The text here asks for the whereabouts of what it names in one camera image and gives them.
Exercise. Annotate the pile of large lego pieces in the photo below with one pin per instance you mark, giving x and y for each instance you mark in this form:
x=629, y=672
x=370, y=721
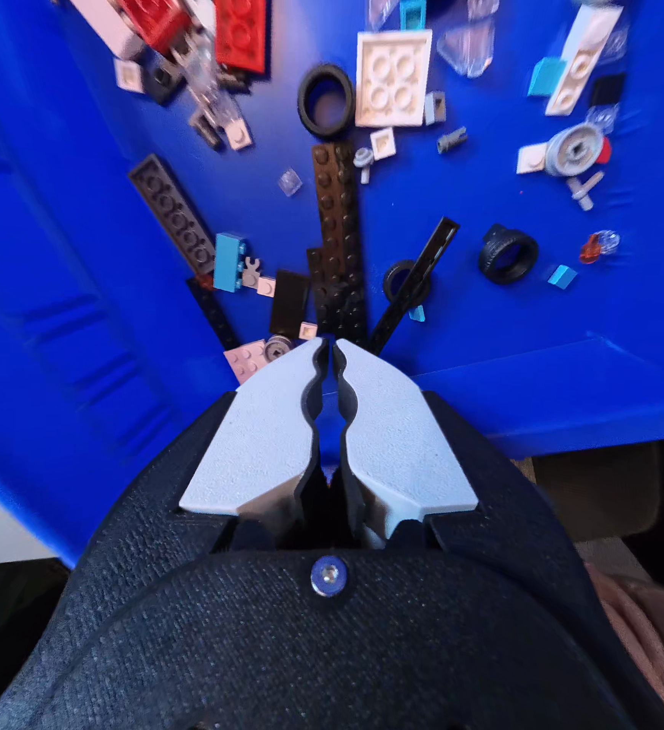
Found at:
x=392, y=80

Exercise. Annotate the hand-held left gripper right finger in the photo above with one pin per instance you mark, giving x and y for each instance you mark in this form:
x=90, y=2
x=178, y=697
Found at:
x=406, y=450

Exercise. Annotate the blue plastic bin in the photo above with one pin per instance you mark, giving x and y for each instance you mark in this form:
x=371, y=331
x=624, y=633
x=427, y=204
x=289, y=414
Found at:
x=537, y=370

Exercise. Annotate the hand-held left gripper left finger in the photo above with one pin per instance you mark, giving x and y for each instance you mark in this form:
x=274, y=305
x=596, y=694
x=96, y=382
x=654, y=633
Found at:
x=252, y=450

